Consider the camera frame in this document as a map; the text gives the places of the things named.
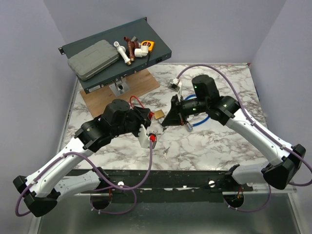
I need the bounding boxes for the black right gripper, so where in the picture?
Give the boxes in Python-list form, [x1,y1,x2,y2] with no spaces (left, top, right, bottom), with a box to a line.
[162,94,209,126]

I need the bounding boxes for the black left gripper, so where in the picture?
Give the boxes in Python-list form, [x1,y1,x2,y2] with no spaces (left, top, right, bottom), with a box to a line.
[112,107,152,139]

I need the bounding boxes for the red cable seal lock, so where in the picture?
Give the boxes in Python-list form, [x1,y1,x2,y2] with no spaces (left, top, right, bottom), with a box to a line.
[129,95,155,120]

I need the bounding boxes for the brass padlock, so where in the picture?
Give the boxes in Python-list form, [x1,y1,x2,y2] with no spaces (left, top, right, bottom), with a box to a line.
[154,110,165,119]

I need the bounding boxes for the white pvc elbow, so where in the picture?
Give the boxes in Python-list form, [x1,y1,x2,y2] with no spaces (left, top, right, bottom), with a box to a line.
[134,45,149,58]

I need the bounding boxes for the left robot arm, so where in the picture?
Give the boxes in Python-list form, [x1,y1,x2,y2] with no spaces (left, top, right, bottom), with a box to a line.
[13,99,156,217]

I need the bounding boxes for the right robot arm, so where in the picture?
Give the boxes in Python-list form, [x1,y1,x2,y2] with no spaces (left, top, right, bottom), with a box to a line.
[161,75,306,191]

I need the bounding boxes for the silver keys on table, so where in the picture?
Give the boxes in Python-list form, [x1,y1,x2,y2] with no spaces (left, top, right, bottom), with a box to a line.
[162,147,170,160]

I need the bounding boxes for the wooden board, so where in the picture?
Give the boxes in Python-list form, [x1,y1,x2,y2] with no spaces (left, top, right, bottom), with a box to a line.
[80,69,160,117]

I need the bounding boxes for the white pvc pipe fitting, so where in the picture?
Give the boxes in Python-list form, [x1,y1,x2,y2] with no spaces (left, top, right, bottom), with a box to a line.
[114,41,131,65]

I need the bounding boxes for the brown pipe valve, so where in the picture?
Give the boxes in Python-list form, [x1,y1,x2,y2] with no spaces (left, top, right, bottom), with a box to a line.
[124,36,139,61]

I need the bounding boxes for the yellow tape measure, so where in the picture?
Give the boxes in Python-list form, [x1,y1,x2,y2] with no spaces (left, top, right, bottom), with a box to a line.
[141,40,155,53]

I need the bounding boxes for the grey plastic tool case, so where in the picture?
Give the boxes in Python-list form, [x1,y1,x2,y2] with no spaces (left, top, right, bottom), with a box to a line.
[67,40,119,81]

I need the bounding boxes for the dark teal rack shelf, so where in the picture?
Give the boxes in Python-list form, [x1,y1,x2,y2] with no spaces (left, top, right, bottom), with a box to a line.
[58,18,172,94]

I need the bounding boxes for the blue cable lock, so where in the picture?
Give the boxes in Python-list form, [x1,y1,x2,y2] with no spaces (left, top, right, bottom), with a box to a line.
[185,94,210,132]

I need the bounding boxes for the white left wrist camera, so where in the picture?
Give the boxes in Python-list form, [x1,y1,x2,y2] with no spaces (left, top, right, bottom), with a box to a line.
[137,124,157,149]

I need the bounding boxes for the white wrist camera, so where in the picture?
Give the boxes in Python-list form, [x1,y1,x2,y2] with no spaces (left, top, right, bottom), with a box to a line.
[168,78,182,101]
[137,124,157,149]

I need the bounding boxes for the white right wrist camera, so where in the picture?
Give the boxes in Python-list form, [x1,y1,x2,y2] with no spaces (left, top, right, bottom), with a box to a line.
[168,78,182,101]

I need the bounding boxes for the metal shelf stand bracket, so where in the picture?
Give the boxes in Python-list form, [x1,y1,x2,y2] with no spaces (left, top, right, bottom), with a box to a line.
[109,81,130,97]

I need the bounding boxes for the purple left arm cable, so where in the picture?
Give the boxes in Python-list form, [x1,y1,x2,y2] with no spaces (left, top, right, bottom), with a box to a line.
[15,141,156,217]

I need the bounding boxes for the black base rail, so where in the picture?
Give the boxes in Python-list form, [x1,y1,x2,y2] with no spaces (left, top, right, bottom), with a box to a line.
[65,169,254,203]

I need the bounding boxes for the aluminium extrusion rail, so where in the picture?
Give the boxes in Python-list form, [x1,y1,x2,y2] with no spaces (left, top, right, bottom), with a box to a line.
[253,184,298,195]

